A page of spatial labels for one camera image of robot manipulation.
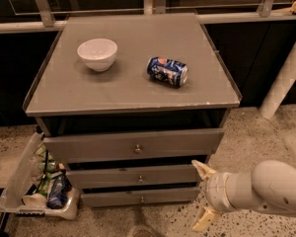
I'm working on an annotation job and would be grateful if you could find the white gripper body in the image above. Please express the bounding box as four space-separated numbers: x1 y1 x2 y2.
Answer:
205 173 231 213

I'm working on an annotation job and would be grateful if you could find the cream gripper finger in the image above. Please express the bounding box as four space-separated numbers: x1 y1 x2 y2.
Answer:
191 160 216 180
192 206 221 232

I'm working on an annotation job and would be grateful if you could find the grey bottom drawer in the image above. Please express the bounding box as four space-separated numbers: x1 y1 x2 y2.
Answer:
81 187 199 207

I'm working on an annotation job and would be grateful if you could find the grey drawer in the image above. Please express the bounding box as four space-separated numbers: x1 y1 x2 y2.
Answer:
67 164 200 189
44 128 224 164
81 187 199 207

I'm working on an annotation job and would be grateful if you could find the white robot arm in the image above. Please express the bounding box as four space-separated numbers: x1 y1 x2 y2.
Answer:
191 160 296 231

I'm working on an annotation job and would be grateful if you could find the grey drawer cabinet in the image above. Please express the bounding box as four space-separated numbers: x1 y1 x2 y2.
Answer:
24 14 241 195

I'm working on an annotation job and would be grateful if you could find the grey top drawer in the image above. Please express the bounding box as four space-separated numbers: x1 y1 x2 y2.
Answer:
44 128 224 164

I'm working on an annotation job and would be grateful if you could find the grey middle drawer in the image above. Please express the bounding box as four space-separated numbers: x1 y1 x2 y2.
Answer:
67 164 200 189

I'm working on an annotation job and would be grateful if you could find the blue soda can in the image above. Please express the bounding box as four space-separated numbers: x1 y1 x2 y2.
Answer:
147 57 188 88

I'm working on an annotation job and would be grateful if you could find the blue snack bag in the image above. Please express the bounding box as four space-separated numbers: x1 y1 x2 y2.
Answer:
46 174 71 209

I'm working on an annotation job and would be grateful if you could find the green snack packet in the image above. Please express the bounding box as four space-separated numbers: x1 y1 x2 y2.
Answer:
35 145 59 198

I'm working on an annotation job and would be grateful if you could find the white ceramic bowl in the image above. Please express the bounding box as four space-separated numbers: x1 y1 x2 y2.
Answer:
77 39 117 72

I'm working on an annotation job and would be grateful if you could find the clear plastic bin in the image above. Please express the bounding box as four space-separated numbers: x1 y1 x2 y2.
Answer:
0 133 79 220

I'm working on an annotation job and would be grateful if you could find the white cup in bin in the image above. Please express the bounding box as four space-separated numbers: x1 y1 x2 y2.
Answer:
22 194 47 207

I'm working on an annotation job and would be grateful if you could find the white diagonal post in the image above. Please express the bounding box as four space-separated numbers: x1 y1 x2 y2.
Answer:
259 41 296 119

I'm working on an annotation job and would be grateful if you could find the metal railing frame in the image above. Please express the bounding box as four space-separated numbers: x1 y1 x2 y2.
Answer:
0 0 296 34

